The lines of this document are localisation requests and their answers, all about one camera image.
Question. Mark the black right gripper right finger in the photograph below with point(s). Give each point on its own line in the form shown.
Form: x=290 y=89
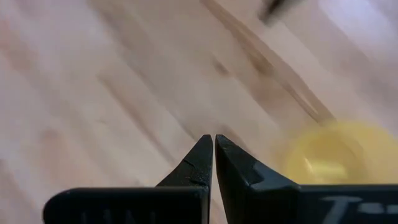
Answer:
x=248 y=193

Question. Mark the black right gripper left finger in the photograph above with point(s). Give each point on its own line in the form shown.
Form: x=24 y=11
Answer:
x=192 y=174

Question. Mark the small translucent yellow bowl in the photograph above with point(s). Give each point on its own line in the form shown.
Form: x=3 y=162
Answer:
x=326 y=155

